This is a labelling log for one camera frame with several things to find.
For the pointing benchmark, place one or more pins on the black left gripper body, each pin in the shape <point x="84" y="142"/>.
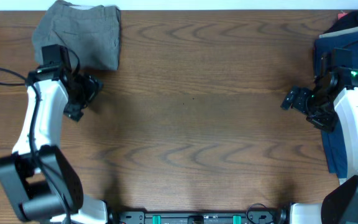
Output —
<point x="84" y="95"/>

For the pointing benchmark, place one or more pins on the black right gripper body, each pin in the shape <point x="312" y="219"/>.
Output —
<point x="295" y="98"/>

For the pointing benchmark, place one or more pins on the grey shorts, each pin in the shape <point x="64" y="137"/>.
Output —
<point x="93" y="33"/>

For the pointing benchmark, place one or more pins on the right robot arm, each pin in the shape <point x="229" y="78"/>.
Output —
<point x="341" y="205"/>

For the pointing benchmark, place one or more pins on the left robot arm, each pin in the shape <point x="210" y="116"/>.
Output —
<point x="38" y="180"/>

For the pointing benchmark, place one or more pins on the folded navy blue garment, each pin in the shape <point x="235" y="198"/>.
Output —
<point x="341" y="145"/>

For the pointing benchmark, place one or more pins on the black garment with pink tag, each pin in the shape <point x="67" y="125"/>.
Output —
<point x="347" y="21"/>

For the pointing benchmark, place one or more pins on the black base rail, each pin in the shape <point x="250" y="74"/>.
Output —
<point x="255" y="215"/>

